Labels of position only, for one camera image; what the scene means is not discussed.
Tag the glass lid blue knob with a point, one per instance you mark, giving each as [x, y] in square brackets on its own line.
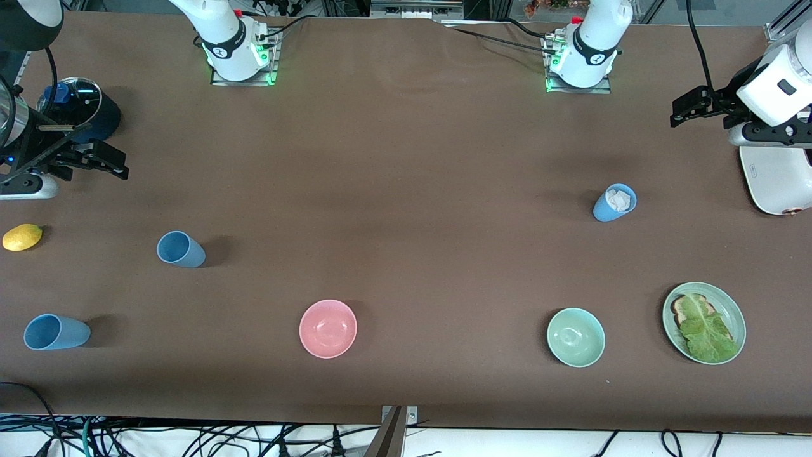
[76, 95]

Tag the dark camera stand pole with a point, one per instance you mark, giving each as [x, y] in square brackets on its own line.
[390, 438]

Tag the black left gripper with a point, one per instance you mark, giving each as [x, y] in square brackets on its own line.
[724, 103]

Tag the slice of toast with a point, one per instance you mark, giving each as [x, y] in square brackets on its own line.
[682, 311]

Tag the pale green bowl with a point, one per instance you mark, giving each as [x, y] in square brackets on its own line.
[576, 337]

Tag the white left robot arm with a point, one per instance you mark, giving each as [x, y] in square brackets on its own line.
[593, 38]

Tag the dark blue saucepan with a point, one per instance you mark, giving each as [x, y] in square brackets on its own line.
[106, 120]

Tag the blue plastic cup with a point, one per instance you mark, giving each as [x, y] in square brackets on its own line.
[606, 212]
[187, 254]
[63, 333]

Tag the pink bowl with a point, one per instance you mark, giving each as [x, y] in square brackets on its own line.
[328, 329]

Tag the orange artificial flowers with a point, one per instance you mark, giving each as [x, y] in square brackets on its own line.
[552, 5]

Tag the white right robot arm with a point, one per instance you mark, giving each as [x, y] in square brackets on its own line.
[222, 38]

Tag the silver metal box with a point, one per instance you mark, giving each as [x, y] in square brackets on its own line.
[412, 9]

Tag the crumpled white tissue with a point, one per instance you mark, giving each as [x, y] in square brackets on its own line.
[618, 200]

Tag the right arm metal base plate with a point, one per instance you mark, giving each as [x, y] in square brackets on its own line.
[275, 60]

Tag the yellow lemon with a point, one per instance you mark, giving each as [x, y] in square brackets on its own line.
[22, 237]

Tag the pale green plate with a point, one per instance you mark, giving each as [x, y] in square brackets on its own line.
[729, 304]

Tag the small metal clamp bracket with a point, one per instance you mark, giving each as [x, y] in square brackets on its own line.
[412, 416]

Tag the aluminium frame profile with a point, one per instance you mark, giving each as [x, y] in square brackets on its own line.
[786, 19]

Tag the white toaster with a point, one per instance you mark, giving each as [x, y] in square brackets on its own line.
[777, 184]

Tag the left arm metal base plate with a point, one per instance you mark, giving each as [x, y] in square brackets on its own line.
[602, 89]

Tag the green lettuce leaf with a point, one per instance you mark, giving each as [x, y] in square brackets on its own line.
[707, 333]

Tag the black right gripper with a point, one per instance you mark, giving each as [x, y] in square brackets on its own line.
[39, 155]

